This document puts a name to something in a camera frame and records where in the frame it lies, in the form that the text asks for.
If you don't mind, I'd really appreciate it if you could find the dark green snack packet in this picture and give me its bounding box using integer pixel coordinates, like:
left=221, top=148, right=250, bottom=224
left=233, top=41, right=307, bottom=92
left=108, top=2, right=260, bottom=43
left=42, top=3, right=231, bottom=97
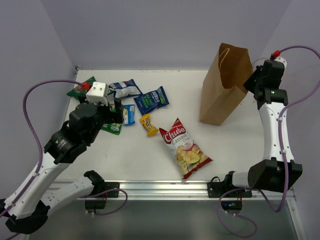
left=66, top=76, right=96, bottom=99

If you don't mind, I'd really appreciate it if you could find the blue white snack packet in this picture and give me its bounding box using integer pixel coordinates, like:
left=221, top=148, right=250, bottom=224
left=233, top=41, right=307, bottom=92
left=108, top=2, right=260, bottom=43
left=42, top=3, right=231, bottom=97
left=123, top=104, right=135, bottom=126

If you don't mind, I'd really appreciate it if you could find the yellow m&m packet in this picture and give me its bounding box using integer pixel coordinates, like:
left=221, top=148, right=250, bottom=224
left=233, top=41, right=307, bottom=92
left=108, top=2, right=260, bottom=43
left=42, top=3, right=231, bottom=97
left=139, top=113, right=159, bottom=137

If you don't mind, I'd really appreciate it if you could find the blue silver crisps bag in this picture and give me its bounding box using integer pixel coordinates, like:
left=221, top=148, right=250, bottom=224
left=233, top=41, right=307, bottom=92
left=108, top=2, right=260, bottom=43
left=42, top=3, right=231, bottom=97
left=109, top=79, right=143, bottom=99

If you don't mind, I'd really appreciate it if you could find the dark blue crisps bag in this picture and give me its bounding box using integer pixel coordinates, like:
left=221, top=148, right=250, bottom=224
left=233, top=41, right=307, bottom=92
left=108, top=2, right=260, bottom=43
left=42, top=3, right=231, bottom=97
left=134, top=86, right=170, bottom=115

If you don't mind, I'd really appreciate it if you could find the brown paper bag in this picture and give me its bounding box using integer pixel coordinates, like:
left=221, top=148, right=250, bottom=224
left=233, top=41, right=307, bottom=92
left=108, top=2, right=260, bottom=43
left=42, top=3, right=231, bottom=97
left=199, top=43, right=253, bottom=126

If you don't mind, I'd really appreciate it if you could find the red snack bag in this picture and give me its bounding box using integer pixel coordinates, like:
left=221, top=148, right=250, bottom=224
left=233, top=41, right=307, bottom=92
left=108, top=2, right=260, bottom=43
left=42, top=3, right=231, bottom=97
left=159, top=118, right=213, bottom=180

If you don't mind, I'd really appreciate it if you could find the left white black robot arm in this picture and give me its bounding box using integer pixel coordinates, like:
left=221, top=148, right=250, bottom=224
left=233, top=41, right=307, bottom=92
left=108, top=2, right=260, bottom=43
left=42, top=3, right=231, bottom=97
left=0, top=98, right=124, bottom=235

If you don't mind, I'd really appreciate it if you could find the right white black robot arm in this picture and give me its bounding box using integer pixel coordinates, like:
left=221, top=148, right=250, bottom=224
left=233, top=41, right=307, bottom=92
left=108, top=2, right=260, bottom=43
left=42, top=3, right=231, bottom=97
left=222, top=57, right=303, bottom=197

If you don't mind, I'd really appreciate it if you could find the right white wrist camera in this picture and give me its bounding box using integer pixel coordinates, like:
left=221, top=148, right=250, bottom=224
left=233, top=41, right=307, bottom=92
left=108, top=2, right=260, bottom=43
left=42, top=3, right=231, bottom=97
left=270, top=50, right=287, bottom=68

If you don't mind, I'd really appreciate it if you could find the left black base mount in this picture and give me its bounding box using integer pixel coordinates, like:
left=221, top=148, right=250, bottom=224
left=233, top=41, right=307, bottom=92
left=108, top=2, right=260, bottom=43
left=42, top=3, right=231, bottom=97
left=84, top=181, right=120, bottom=212

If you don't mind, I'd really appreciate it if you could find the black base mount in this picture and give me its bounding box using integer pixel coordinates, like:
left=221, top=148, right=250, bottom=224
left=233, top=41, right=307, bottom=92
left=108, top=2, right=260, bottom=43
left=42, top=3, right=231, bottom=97
left=207, top=172, right=253, bottom=214
left=84, top=181, right=120, bottom=212

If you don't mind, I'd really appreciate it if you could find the aluminium rail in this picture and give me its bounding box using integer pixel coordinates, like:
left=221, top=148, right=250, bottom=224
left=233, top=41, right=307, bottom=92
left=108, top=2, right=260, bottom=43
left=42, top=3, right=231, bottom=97
left=48, top=179, right=282, bottom=201

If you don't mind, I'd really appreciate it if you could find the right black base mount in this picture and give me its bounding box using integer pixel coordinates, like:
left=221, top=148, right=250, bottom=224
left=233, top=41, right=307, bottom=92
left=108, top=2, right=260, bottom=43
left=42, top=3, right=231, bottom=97
left=207, top=172, right=253, bottom=214

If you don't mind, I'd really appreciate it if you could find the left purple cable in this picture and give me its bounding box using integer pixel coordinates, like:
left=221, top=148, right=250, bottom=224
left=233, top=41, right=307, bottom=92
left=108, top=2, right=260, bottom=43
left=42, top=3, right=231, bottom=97
left=0, top=79, right=88, bottom=240

